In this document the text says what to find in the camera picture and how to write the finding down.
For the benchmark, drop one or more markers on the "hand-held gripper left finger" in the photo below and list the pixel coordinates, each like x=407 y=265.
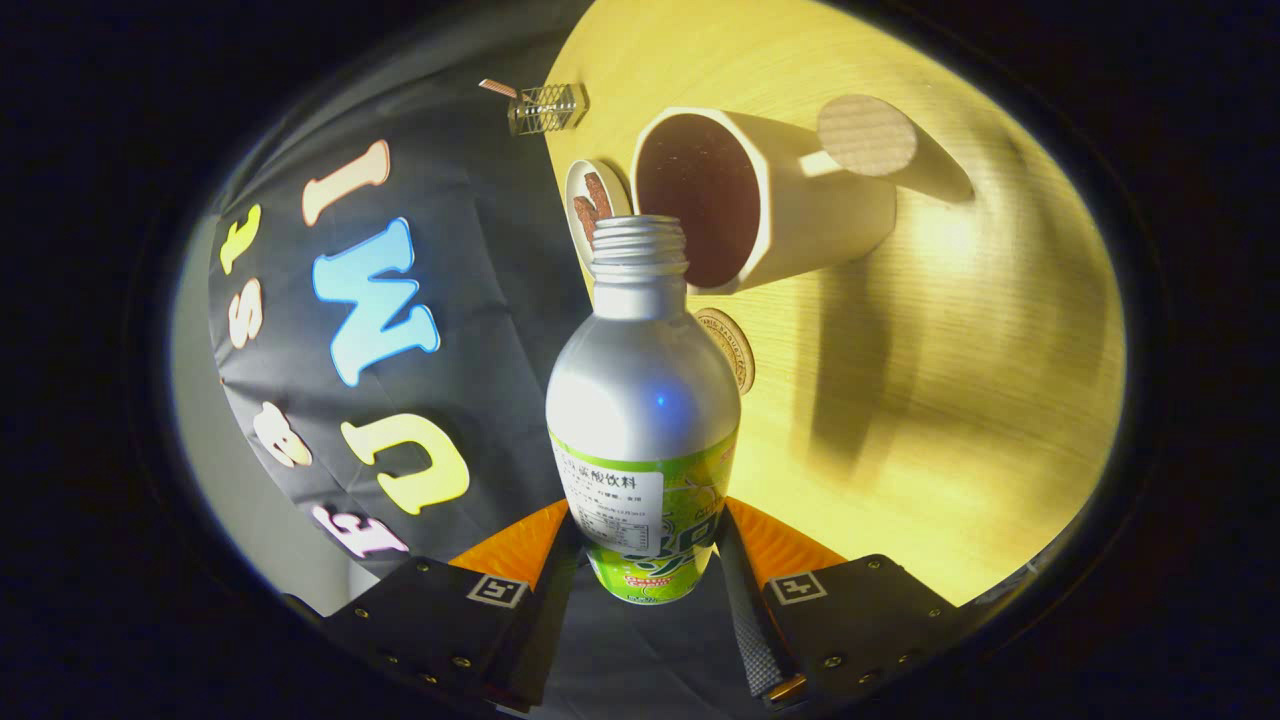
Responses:
x=545 y=620

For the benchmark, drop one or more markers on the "wooden table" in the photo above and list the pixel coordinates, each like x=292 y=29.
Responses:
x=950 y=450

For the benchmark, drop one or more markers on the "black backdrop cloth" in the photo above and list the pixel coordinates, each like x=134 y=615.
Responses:
x=480 y=300

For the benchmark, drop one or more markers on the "white oval plate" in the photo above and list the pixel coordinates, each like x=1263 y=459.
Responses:
x=618 y=185

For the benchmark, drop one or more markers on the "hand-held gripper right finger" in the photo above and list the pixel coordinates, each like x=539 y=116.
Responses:
x=748 y=620

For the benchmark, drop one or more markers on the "silver bottle with green label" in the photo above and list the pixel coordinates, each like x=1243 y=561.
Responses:
x=640 y=390

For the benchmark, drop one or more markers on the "round cork coaster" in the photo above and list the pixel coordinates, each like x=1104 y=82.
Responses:
x=735 y=350

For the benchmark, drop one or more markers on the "striped straw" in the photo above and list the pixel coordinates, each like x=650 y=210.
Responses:
x=497 y=88

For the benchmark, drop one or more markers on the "red meat slice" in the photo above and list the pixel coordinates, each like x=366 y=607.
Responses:
x=584 y=215
x=600 y=195

